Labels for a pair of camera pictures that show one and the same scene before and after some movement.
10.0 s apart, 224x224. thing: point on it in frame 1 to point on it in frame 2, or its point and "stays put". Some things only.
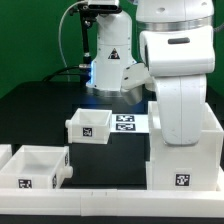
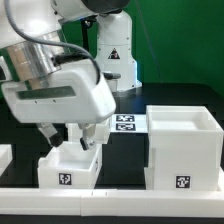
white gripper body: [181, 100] to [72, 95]
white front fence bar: [112, 202] stays put
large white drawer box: [195, 167] stays put
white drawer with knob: [37, 167] to [66, 165]
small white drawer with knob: [89, 126] stays put
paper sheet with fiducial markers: [129, 123] stays put
